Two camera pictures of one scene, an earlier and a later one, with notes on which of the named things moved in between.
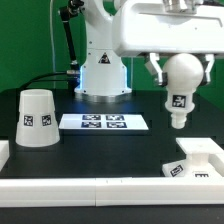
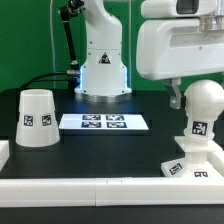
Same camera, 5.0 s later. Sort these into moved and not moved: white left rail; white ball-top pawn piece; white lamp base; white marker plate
Moved: white ball-top pawn piece
Not moved: white lamp base; white left rail; white marker plate
